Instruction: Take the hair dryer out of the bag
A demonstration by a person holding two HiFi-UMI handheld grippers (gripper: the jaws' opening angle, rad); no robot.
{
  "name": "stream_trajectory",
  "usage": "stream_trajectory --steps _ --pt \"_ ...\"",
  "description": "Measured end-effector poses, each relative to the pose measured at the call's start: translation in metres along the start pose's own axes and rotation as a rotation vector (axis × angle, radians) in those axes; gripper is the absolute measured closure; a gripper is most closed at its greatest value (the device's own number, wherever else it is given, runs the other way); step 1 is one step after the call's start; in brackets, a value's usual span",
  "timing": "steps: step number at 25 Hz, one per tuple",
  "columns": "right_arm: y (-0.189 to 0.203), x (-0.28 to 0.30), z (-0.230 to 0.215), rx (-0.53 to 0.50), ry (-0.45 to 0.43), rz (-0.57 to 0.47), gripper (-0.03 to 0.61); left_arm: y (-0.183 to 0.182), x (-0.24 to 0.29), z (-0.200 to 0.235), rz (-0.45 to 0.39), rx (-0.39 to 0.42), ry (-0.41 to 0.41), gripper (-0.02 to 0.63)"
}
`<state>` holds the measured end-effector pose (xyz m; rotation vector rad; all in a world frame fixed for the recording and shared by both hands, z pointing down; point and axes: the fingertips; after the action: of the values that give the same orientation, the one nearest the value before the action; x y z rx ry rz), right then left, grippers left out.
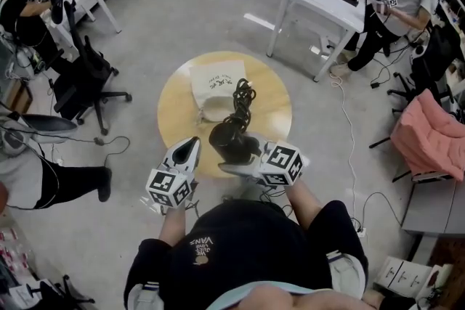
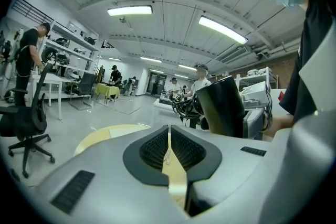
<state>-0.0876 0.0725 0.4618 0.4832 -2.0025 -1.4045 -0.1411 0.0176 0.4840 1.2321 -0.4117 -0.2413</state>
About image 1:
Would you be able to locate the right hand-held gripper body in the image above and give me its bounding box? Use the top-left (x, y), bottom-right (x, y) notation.
top-left (255, 142), bottom-right (305, 189)

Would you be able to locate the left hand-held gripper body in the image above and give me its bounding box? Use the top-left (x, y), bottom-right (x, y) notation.
top-left (145, 163), bottom-right (200, 217)

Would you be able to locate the black hair dryer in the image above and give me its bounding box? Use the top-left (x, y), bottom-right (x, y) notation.
top-left (209, 78), bottom-right (261, 163)

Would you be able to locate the white cloth bag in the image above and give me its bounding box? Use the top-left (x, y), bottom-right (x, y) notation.
top-left (189, 60), bottom-right (248, 125)

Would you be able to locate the person's left forearm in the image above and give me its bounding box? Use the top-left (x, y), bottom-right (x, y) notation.
top-left (158, 205), bottom-right (201, 248)

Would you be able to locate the person's right forearm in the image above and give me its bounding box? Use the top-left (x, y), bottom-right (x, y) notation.
top-left (285, 179), bottom-right (324, 233)

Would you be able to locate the person's black t-shirt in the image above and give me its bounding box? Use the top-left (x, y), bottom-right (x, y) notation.
top-left (123, 199), bottom-right (370, 310)

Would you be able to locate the black office chair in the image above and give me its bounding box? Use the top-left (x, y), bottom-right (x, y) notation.
top-left (49, 0), bottom-right (133, 136)
top-left (387, 21), bottom-right (465, 113)

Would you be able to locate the blue face mask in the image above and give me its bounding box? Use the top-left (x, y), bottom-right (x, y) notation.
top-left (205, 281), bottom-right (317, 310)

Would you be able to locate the person's head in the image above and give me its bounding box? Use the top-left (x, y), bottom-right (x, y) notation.
top-left (235, 285), bottom-right (386, 310)

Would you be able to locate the white desk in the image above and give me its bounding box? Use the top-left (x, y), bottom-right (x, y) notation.
top-left (267, 0), bottom-right (368, 83)

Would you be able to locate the white printed box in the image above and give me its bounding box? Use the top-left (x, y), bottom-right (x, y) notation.
top-left (373, 256), bottom-right (404, 290)
top-left (394, 261), bottom-right (435, 297)

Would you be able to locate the grey desk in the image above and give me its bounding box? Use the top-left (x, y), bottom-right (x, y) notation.
top-left (401, 176), bottom-right (465, 239)

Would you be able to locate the white round device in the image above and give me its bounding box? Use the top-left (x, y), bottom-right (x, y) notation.
top-left (410, 44), bottom-right (429, 67)

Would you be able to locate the white floor cable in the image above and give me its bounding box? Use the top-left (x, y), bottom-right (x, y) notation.
top-left (330, 76), bottom-right (359, 226)

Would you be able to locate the white padded shoulder strap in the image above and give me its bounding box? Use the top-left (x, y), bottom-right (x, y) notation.
top-left (326, 252), bottom-right (366, 298)
top-left (126, 282), bottom-right (164, 310)

